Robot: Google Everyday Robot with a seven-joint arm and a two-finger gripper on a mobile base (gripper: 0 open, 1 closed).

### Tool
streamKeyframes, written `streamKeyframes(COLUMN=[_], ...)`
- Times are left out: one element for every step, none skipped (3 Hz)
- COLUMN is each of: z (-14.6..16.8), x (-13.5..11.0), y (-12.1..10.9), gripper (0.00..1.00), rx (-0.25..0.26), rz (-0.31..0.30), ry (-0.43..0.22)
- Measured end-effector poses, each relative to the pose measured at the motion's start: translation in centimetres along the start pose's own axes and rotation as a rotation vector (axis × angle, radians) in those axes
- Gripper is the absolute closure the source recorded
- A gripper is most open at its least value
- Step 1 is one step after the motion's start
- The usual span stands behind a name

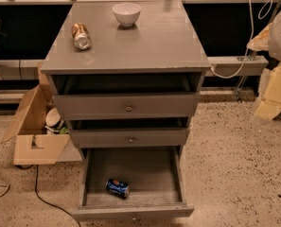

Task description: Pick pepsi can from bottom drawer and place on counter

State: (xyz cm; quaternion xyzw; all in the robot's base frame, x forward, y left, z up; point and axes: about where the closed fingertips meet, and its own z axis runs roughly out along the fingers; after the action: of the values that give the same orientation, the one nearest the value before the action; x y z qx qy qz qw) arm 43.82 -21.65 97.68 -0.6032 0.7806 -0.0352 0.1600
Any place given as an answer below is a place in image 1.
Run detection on grey drawer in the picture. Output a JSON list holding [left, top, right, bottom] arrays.
[[53, 73, 199, 120], [72, 147, 194, 221], [70, 117, 189, 148]]

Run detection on white ceramic bowl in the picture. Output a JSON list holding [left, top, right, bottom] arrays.
[[113, 2, 141, 26]]

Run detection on white items in box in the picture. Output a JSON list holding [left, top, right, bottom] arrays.
[[44, 108, 68, 134]]

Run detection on grey top drawer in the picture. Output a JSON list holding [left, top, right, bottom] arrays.
[[53, 73, 199, 120]]

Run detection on grey middle drawer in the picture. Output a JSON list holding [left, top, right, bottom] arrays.
[[70, 117, 189, 148]]

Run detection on grey drawer cabinet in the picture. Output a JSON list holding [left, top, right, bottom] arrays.
[[40, 0, 212, 154]]

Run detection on black floor cable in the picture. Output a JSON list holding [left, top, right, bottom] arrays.
[[14, 164, 82, 227]]

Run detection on open cardboard box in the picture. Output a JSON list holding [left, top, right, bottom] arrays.
[[1, 61, 83, 166]]

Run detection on blue pepsi can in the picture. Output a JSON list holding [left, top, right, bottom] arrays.
[[106, 179, 130, 199]]

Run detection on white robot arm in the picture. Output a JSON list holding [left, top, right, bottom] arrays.
[[247, 10, 281, 121]]

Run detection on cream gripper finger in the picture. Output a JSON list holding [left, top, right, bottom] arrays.
[[247, 24, 272, 51], [254, 62, 281, 121]]

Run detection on grey bottom drawer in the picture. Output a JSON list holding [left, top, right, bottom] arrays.
[[72, 147, 194, 221]]

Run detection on metal stand pole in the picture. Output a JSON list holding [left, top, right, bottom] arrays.
[[234, 0, 281, 102]]

